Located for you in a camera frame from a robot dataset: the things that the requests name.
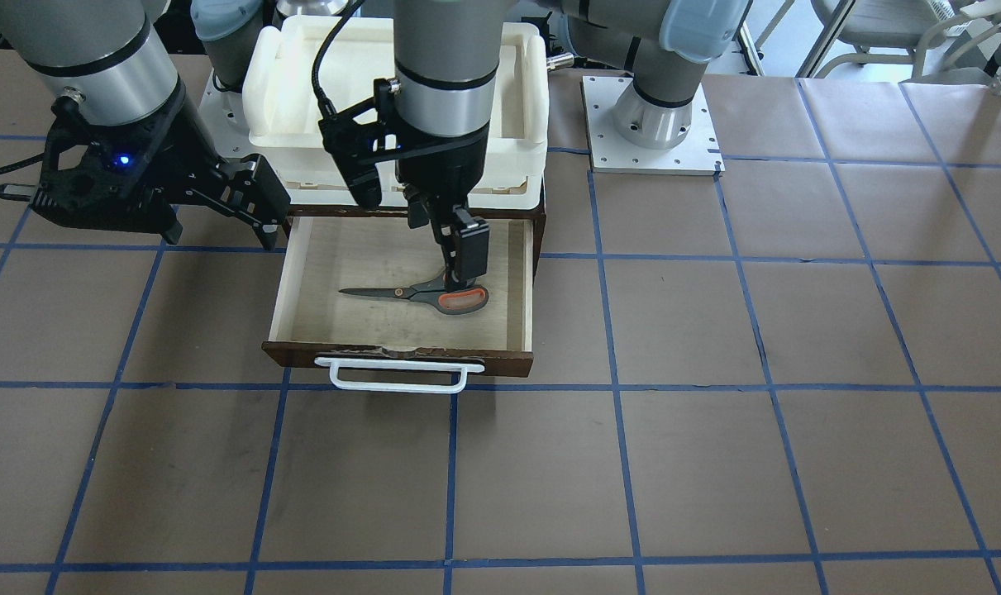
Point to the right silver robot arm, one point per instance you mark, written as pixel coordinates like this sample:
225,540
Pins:
108,52

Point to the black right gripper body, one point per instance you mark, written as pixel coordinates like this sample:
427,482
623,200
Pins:
188,140

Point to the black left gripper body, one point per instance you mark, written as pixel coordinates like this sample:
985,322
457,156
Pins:
436,172

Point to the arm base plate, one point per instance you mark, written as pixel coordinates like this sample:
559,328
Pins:
628,135
223,116

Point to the orange grey handled scissors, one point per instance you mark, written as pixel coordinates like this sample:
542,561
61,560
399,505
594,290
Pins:
446,293

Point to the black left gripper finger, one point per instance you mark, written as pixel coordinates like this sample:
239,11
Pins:
464,240
418,211

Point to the wooden drawer with white handle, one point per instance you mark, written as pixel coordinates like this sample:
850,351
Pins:
319,324

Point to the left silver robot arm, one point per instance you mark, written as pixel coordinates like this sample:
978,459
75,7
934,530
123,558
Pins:
665,45

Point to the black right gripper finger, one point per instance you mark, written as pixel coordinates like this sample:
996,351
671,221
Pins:
248,190

